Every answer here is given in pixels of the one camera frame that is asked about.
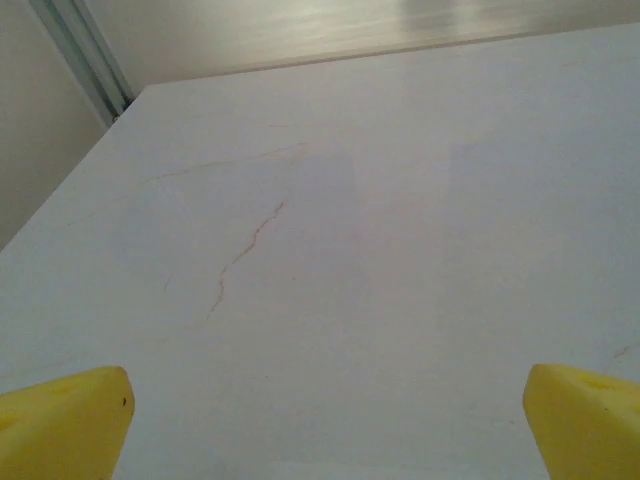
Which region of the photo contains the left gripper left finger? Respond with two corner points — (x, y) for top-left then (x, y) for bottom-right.
(0, 365), (136, 480)

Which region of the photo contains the aluminium frame post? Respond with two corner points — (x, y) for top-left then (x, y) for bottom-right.
(28, 0), (137, 124)

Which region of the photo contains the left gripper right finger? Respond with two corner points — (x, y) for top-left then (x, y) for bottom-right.
(522, 362), (640, 480)

